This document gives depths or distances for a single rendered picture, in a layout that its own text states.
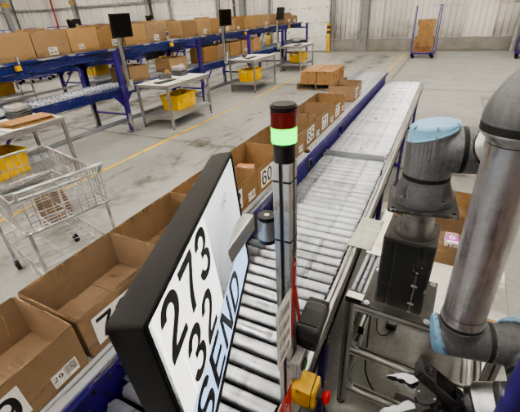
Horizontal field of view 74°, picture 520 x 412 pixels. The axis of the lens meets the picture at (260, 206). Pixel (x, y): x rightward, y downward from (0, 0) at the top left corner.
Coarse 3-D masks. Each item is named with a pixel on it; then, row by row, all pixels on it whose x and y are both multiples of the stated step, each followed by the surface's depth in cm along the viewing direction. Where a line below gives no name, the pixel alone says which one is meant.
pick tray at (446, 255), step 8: (448, 224) 178; (456, 224) 176; (440, 232) 180; (456, 232) 178; (440, 240) 174; (440, 248) 156; (448, 248) 155; (456, 248) 153; (440, 256) 158; (448, 256) 156; (448, 264) 158
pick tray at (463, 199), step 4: (456, 192) 199; (460, 192) 198; (456, 196) 200; (460, 196) 199; (464, 196) 198; (468, 196) 196; (460, 200) 200; (464, 200) 199; (468, 200) 197; (460, 204) 201; (464, 204) 200; (468, 204) 198; (460, 208) 199; (464, 208) 199; (460, 212) 196; (464, 212) 196; (460, 216) 176; (464, 216) 175
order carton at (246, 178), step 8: (240, 168) 195; (248, 168) 193; (192, 176) 187; (240, 176) 198; (248, 176) 184; (256, 176) 192; (184, 184) 182; (192, 184) 188; (240, 184) 177; (248, 184) 185; (256, 184) 194; (184, 192) 183; (248, 192) 187; (256, 192) 196; (248, 200) 189
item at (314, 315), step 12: (312, 300) 98; (324, 300) 98; (312, 312) 94; (324, 312) 94; (300, 324) 92; (312, 324) 91; (324, 324) 94; (300, 336) 93; (312, 336) 90; (312, 348) 95
